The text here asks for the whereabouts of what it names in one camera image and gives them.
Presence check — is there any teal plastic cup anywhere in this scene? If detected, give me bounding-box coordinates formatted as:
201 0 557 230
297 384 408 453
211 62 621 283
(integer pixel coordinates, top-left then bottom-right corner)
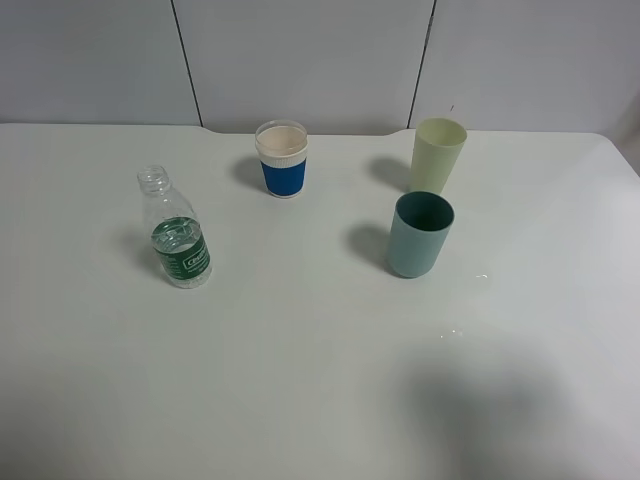
387 191 455 278

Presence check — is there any clear bottle with green label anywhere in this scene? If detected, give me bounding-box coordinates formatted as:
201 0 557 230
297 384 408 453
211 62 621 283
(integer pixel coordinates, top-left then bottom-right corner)
137 165 212 289

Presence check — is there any white cup with blue sleeve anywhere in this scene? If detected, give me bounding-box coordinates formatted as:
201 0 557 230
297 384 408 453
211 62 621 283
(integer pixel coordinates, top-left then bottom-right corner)
255 120 308 198

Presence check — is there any pale yellow plastic cup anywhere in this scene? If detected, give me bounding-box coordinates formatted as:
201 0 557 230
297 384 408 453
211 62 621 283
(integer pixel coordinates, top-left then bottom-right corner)
409 118 467 194

